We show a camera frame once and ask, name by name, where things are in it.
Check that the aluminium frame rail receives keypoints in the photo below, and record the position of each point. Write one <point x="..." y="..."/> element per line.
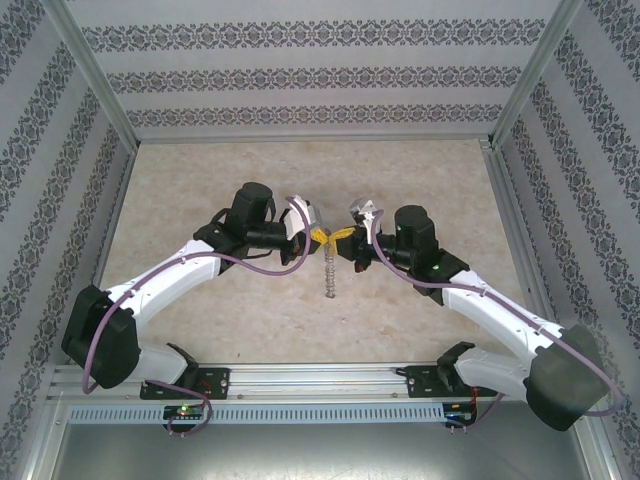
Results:
<point x="507" y="200"/>

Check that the aluminium frame post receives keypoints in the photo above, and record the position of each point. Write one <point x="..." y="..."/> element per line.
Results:
<point x="537" y="65"/>
<point x="90" y="65"/>

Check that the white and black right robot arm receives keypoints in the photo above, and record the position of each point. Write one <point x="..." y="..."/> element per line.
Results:
<point x="500" y="310"/>

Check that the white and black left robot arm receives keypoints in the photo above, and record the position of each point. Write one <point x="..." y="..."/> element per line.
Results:
<point x="165" y="280"/>

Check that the wide aluminium base rail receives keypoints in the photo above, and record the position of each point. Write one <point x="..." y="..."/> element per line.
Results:
<point x="310" y="382"/>

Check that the grey metal base panel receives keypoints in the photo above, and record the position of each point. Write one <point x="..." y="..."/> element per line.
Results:
<point x="320" y="450"/>

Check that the large metal keyring band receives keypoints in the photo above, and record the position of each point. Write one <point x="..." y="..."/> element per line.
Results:
<point x="331" y="280"/>

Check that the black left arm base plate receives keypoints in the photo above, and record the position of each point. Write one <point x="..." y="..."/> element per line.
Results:
<point x="220" y="382"/>

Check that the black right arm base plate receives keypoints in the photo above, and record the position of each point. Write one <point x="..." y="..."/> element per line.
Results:
<point x="422" y="382"/>

